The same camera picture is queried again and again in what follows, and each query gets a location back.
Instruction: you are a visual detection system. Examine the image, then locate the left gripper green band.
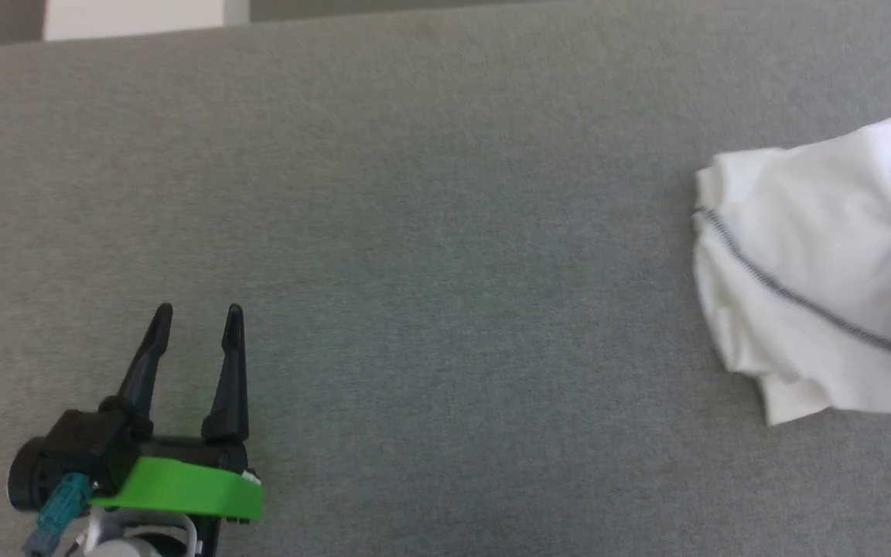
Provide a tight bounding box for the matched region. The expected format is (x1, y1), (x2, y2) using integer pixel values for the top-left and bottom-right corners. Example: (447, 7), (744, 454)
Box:
(7, 302), (265, 522)

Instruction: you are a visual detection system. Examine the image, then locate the white t-shirt with grey stitching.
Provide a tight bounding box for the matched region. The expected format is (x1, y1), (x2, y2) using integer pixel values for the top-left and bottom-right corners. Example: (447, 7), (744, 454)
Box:
(692, 109), (891, 427)

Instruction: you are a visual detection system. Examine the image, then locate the white box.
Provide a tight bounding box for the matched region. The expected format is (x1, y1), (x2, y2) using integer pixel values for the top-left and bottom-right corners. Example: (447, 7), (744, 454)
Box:
(43, 0), (251, 43)

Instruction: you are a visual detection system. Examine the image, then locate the left cable with teal connector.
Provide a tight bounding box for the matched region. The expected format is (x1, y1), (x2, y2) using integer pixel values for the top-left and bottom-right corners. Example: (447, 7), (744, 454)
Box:
(22, 473), (96, 557)

